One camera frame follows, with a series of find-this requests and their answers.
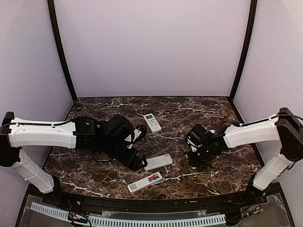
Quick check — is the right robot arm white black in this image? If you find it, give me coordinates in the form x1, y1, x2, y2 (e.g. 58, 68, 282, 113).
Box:
185, 107, 303, 205

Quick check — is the black front rail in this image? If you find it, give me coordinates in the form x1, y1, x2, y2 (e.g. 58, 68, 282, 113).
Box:
39, 192, 267, 213

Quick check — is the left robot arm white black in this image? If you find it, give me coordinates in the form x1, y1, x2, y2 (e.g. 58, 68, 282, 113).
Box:
0, 112, 147, 206

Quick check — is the right black frame post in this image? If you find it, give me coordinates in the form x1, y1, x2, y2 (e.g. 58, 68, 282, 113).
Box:
229, 0, 258, 103

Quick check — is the white slotted cable duct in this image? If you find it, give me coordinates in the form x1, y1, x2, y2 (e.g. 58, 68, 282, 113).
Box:
30, 202, 226, 227

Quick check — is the black frame post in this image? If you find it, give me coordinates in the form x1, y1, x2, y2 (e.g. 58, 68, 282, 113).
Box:
229, 0, 258, 103
47, 0, 78, 102

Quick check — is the white remote with buttons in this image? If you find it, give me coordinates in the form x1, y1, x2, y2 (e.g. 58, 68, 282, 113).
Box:
143, 113, 162, 133

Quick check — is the white remote with label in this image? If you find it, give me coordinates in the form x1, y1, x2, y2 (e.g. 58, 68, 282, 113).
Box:
127, 172, 163, 193

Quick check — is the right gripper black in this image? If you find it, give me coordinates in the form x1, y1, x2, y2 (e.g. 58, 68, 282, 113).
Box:
187, 144, 213, 167

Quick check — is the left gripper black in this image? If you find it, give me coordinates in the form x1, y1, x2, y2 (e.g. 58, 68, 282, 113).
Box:
99, 139, 148, 171

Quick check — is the left black frame post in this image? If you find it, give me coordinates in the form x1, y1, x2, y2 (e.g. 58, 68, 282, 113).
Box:
47, 0, 78, 102

